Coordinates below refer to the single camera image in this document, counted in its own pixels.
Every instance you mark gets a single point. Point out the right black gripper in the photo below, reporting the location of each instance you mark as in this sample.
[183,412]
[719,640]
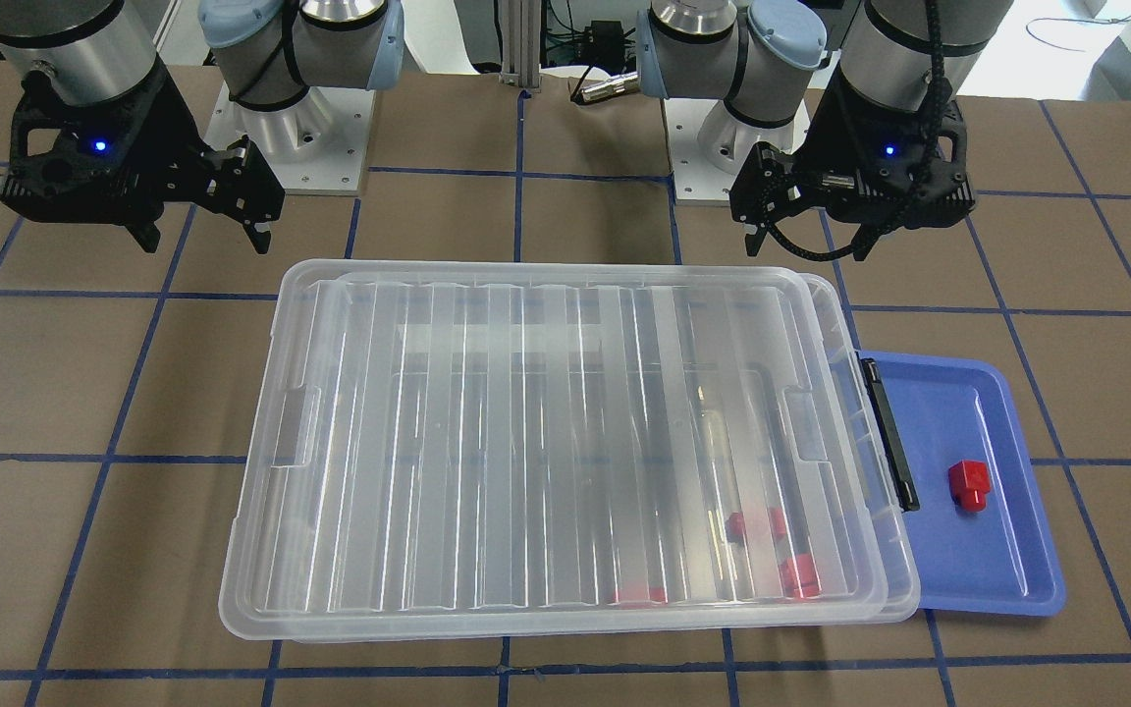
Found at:
[176,135]

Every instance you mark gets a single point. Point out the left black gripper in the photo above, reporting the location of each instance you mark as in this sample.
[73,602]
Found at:
[829,137]

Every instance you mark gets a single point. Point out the clear plastic box lid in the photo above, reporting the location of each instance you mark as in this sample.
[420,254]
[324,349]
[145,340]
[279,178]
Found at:
[546,442]

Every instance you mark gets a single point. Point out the black box latch handle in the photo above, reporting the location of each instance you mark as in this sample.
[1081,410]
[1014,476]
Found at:
[901,474]

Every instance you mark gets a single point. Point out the clear plastic storage box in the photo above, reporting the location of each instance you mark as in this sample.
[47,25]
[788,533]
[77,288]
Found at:
[860,393]

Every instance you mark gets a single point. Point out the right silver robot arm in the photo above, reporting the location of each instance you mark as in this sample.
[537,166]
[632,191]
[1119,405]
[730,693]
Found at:
[270,52]

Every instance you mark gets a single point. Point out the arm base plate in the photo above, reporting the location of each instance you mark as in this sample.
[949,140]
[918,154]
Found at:
[707,146]
[317,147]

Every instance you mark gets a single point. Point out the blue plastic tray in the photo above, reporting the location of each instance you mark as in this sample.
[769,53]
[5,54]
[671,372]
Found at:
[980,535]

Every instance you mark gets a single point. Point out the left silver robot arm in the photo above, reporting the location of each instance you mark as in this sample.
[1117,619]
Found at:
[759,58]

